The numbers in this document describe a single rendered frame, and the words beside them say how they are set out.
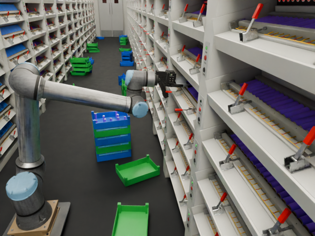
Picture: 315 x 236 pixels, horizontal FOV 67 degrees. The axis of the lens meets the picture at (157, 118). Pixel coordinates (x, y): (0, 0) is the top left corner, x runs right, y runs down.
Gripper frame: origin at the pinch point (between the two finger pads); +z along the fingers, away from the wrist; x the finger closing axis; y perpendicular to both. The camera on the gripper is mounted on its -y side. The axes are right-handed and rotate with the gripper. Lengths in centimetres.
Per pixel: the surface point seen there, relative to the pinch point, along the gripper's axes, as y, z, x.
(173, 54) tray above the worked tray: 14.5, -7.7, 14.6
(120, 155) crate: -82, -37, 46
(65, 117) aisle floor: -90, -101, 137
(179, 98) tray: -5.9, -6.2, -8.6
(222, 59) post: 26, -6, -55
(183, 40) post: 23.6, -2.1, 14.9
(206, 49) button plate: 28, -11, -51
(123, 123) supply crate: -50, -35, 46
